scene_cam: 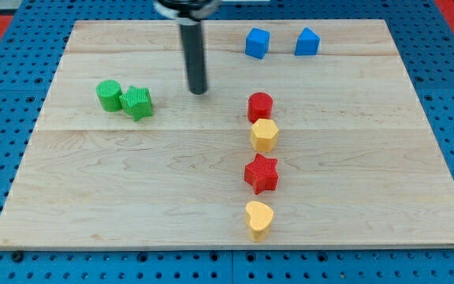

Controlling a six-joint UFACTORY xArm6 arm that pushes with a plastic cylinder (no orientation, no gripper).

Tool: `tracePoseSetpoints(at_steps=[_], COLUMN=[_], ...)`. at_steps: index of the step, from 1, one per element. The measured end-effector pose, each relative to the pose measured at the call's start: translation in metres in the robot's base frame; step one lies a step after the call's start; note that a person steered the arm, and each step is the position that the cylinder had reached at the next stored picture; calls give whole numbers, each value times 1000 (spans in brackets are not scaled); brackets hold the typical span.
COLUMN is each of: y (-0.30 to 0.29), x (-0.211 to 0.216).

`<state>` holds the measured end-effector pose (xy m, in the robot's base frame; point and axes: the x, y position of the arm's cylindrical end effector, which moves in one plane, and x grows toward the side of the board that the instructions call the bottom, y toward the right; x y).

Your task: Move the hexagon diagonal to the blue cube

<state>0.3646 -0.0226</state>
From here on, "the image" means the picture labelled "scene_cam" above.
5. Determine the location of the red cylinder block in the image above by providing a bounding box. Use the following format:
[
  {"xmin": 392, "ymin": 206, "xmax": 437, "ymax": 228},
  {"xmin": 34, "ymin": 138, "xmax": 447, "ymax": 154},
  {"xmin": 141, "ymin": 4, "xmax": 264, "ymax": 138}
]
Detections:
[{"xmin": 247, "ymin": 92, "xmax": 274, "ymax": 123}]

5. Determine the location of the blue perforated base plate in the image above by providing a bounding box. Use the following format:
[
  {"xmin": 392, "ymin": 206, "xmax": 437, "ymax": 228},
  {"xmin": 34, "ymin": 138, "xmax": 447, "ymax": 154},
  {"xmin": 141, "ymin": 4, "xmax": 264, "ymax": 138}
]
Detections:
[{"xmin": 0, "ymin": 1, "xmax": 454, "ymax": 283}]

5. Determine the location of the red star block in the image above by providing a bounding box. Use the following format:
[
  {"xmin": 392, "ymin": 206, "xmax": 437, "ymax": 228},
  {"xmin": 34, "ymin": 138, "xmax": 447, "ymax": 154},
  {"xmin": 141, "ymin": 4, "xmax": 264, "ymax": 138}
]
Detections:
[{"xmin": 244, "ymin": 154, "xmax": 279, "ymax": 195}]

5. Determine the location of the light wooden board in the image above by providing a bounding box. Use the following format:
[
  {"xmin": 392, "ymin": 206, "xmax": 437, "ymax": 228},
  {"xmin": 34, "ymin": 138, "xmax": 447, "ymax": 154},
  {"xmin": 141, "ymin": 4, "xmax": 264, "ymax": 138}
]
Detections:
[{"xmin": 0, "ymin": 20, "xmax": 454, "ymax": 251}]

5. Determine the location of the yellow hexagon block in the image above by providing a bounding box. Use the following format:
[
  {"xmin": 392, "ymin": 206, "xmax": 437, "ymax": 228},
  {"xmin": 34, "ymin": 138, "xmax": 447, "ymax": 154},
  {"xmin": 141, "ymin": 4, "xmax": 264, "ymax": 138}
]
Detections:
[{"xmin": 250, "ymin": 118, "xmax": 279, "ymax": 152}]

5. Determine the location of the blue cube block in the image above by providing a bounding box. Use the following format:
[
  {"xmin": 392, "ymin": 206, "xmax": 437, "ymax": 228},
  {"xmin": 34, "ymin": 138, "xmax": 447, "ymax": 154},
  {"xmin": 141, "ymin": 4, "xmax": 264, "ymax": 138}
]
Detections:
[{"xmin": 245, "ymin": 28, "xmax": 270, "ymax": 59}]

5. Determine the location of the green star block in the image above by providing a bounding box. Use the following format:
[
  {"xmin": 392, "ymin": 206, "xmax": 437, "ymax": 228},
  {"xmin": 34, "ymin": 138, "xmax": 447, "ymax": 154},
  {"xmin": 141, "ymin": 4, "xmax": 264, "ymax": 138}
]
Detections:
[{"xmin": 119, "ymin": 86, "xmax": 153, "ymax": 121}]

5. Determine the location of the yellow heart block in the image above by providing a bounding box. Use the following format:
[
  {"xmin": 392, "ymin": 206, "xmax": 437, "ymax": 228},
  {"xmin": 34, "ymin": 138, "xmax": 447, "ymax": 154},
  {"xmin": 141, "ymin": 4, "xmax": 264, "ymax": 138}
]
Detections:
[{"xmin": 245, "ymin": 201, "xmax": 274, "ymax": 242}]

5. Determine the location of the green cylinder block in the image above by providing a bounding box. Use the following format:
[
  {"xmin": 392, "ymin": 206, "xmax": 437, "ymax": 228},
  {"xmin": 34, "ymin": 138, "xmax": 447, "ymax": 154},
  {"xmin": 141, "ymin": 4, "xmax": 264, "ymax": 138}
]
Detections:
[{"xmin": 95, "ymin": 80, "xmax": 122, "ymax": 112}]

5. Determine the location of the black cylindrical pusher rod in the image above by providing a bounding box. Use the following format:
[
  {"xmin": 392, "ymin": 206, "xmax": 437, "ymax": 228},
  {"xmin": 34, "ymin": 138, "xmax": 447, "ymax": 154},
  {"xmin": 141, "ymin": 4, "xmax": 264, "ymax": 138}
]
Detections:
[{"xmin": 179, "ymin": 21, "xmax": 208, "ymax": 95}]

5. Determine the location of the blue triangular prism block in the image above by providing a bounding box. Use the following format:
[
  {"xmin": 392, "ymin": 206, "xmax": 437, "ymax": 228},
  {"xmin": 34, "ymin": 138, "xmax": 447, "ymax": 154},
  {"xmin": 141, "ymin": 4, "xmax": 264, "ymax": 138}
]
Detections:
[{"xmin": 294, "ymin": 27, "xmax": 321, "ymax": 56}]

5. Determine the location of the silver black rod mount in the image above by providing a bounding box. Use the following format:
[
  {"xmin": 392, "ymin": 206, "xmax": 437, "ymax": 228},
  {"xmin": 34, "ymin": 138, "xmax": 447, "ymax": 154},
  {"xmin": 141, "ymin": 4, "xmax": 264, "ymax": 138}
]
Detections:
[{"xmin": 153, "ymin": 0, "xmax": 221, "ymax": 21}]

